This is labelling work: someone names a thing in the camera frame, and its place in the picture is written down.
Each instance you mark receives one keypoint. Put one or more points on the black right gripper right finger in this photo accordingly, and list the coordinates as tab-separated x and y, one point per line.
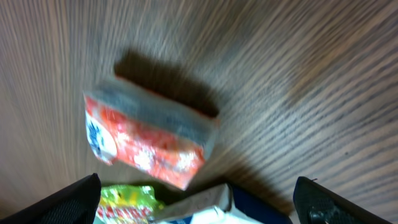
317	205

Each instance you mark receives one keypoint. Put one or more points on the red Kleenex tissue pack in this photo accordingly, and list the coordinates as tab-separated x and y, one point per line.
165	139

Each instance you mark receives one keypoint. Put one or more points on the white paper tissue pack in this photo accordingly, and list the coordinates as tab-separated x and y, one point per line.
222	204

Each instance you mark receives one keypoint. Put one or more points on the Haribo gummy candy bag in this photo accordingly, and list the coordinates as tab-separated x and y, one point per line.
122	204

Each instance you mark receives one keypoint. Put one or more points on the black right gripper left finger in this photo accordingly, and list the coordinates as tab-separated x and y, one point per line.
75	204

